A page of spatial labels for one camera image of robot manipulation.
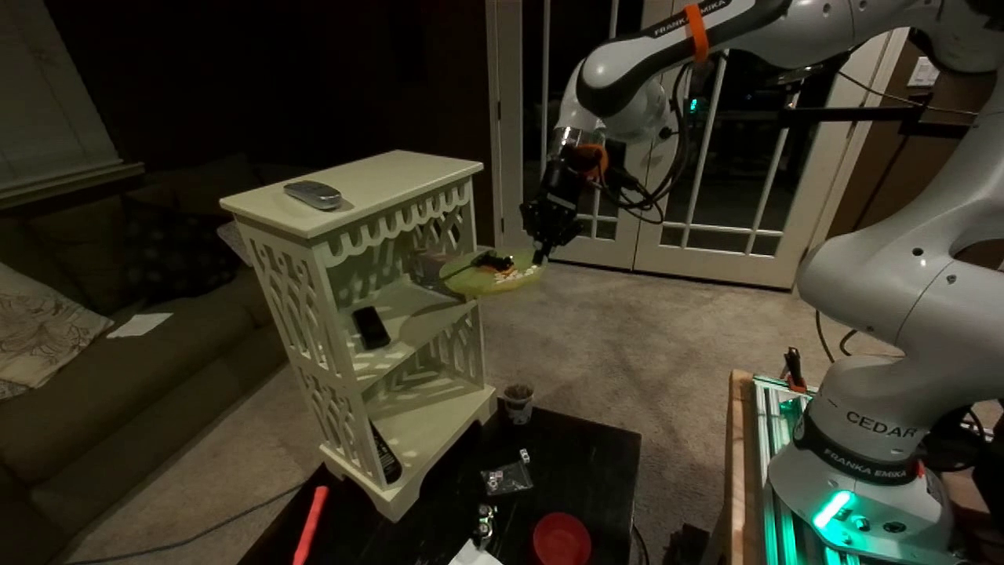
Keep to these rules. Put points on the small clear cup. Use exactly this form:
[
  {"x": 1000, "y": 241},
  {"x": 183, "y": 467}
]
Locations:
[{"x": 517, "y": 405}]

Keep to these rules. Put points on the white glass french doors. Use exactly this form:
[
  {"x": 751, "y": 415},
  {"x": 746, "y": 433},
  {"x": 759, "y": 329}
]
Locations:
[{"x": 669, "y": 246}]

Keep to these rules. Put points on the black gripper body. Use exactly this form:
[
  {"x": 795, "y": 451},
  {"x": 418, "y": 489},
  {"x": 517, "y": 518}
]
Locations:
[{"x": 558, "y": 193}]

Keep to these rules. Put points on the black phone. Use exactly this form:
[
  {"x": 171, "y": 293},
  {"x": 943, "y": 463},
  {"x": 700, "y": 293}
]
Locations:
[{"x": 371, "y": 328}]

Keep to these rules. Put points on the grey remote control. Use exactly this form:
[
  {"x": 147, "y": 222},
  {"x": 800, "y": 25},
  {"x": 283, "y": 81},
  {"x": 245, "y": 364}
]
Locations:
[{"x": 313, "y": 195}]

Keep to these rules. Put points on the grey fabric sofa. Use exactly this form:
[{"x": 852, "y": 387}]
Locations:
[{"x": 127, "y": 410}]

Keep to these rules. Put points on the black remote control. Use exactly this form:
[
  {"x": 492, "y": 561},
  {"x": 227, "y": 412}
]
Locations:
[{"x": 384, "y": 454}]

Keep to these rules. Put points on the light shell print pillow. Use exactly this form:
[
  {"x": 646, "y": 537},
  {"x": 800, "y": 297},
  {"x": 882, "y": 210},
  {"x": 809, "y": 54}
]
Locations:
[{"x": 42, "y": 329}]

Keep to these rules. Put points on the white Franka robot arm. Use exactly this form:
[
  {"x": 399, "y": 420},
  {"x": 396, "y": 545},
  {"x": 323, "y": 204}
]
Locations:
[{"x": 911, "y": 283}]

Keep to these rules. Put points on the small white paper note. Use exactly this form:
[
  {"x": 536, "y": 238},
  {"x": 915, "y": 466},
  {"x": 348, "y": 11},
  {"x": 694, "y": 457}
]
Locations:
[{"x": 138, "y": 324}]

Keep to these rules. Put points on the white lattice wooden shelf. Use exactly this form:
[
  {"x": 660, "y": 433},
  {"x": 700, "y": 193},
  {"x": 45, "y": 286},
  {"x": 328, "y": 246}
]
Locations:
[{"x": 347, "y": 189}]

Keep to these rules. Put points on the yellow-green plate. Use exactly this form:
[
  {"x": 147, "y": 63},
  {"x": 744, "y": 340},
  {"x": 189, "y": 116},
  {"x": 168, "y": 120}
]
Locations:
[{"x": 490, "y": 276}]

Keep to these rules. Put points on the clear plastic bag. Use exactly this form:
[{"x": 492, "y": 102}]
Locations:
[{"x": 505, "y": 475}]

